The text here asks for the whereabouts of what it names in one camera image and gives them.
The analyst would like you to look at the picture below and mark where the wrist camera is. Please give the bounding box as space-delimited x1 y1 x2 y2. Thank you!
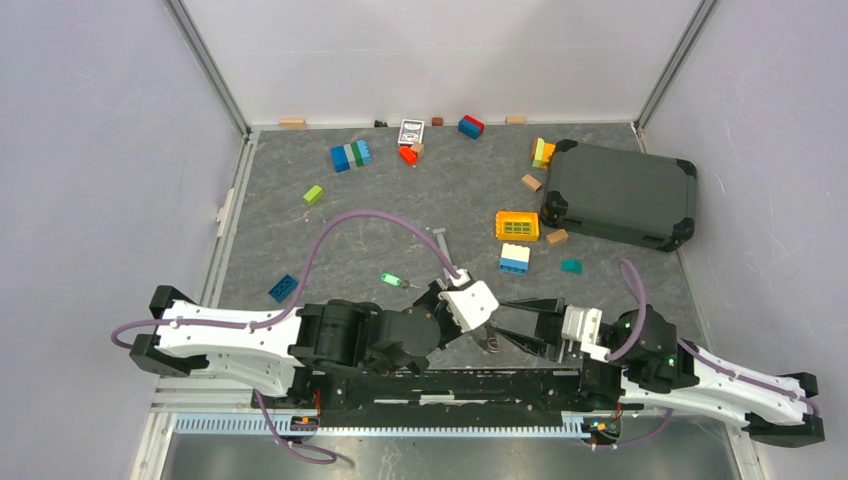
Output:
561 305 610 363
437 269 500 333

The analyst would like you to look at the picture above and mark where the grey toy axle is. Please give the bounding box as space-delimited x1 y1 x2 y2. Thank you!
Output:
432 228 457 270

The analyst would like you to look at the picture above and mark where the tan wooden block at wall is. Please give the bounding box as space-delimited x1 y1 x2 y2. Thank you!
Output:
278 118 307 130

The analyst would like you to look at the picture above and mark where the orange green brown brick stack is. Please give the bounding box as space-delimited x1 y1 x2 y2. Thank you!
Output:
531 137 556 169

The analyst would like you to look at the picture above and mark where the yellow window brick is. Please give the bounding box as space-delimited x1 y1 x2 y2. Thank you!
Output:
494 211 540 242

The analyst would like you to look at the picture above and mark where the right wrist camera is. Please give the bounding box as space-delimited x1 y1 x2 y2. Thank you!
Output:
561 305 610 363

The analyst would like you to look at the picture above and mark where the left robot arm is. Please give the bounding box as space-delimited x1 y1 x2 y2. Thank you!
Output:
129 281 499 408

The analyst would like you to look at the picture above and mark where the tan wooden block near case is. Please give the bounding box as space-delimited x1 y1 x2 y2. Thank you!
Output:
521 174 543 192

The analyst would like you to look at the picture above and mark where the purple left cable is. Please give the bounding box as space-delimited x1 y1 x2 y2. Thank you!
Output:
110 209 465 465

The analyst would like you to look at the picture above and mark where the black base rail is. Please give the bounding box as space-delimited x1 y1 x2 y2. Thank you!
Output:
251 366 624 428

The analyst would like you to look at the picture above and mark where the lime green block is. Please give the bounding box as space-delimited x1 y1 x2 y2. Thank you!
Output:
303 185 324 205

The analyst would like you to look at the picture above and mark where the dark grey hard case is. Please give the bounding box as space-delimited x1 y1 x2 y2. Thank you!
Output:
539 139 698 252

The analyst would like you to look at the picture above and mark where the dark blue flat brick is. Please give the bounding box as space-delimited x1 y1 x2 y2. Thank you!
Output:
268 274 299 303

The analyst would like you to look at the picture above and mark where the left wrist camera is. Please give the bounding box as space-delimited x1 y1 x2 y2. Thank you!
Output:
437 269 500 333

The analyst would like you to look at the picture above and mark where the white and blue brick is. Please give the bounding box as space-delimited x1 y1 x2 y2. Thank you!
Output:
498 243 531 275

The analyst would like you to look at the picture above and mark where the teal small block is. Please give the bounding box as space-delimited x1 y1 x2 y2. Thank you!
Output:
561 258 583 275

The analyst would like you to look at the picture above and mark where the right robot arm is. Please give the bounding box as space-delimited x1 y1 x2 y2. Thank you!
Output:
502 298 825 448

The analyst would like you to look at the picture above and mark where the green key tag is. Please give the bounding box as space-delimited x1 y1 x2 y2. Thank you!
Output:
381 272 418 289

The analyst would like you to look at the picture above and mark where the red orange brick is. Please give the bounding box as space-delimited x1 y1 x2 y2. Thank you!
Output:
398 146 418 166

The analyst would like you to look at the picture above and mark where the blue grey green brick stack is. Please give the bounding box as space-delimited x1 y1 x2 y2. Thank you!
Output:
330 140 372 173

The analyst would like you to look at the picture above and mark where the red and blue brick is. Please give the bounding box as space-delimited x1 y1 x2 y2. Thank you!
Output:
457 115 485 139

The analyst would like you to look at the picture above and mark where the playing card box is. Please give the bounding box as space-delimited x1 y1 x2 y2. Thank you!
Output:
397 119 426 146

